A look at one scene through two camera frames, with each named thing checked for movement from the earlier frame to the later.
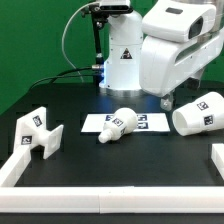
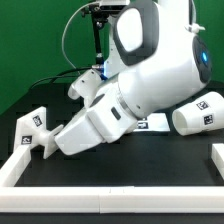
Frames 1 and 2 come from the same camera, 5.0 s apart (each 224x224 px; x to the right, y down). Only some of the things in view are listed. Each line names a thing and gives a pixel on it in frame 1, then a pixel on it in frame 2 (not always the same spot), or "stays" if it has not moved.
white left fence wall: [12, 170] stays
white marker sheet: [146, 122] stays
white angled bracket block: [31, 131] stays
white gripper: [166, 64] -> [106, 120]
